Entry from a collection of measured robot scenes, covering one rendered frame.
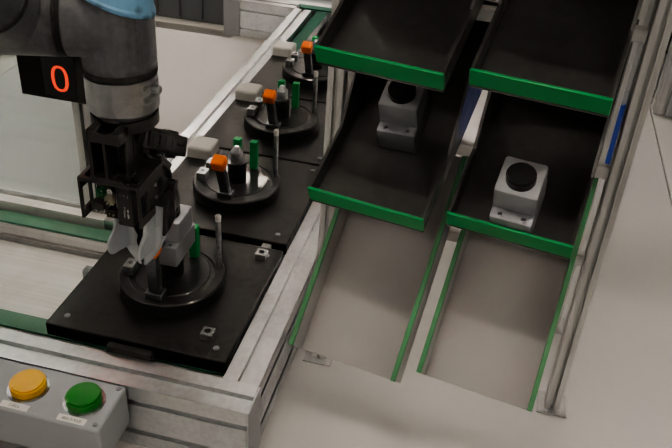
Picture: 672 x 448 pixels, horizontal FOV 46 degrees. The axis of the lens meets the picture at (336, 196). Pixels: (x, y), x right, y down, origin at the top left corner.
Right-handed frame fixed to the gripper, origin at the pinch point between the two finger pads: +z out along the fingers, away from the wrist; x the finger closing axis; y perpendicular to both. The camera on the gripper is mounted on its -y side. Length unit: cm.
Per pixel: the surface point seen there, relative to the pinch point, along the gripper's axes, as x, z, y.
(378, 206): 28.0, -13.6, 2.1
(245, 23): -31, 17, -124
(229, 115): -10, 10, -57
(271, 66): -10, 10, -83
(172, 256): 1.7, 3.0, -3.6
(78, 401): -1.4, 10.1, 15.9
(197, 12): -73, 42, -192
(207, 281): 5.1, 8.4, -6.6
